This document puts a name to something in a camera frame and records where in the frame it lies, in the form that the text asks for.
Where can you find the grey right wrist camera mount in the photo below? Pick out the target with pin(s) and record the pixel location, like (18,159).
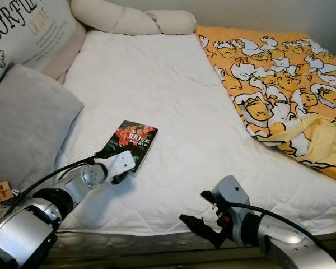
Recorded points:
(229,190)

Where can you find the yellow cartoon egg blanket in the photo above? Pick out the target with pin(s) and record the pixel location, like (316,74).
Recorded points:
(274,73)

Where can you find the grey square pillow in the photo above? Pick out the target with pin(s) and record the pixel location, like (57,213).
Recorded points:
(31,123)

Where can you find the white quilted mattress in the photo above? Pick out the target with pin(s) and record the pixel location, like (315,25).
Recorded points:
(190,112)

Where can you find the beige knotted bolster pillow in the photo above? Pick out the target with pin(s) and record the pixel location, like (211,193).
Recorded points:
(123,17)

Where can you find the grey patterned bed base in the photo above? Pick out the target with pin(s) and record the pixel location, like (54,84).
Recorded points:
(134,242)

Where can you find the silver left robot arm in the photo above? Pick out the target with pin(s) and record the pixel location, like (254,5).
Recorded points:
(33,235)

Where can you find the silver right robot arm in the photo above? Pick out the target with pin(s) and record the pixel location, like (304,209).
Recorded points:
(291,246)

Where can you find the dark book with red cover art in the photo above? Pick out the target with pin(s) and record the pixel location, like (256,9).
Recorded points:
(137,137)

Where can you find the brown pillow tag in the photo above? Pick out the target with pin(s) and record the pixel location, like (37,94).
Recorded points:
(0,191)

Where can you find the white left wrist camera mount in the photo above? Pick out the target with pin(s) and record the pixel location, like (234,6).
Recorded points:
(120,162)

